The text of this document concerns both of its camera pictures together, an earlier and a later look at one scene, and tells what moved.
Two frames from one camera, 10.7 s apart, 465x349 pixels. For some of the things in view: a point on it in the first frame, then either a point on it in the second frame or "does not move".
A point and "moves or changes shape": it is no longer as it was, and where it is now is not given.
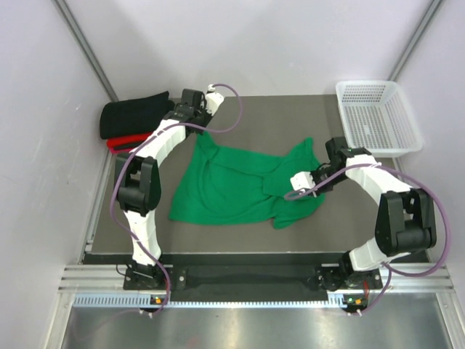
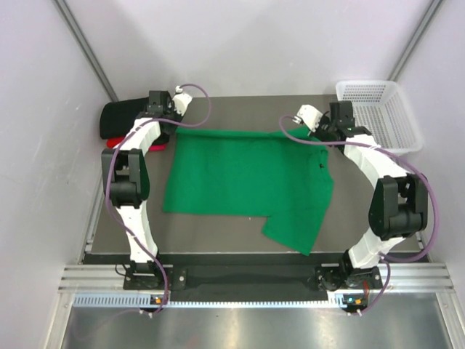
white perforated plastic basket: x=376 y=115 does not move
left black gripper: x=203 y=109 -> x=170 y=107
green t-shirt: x=223 y=185 moves or changes shape
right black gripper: x=314 y=174 -> x=324 y=120
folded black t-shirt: x=134 y=115 does not move
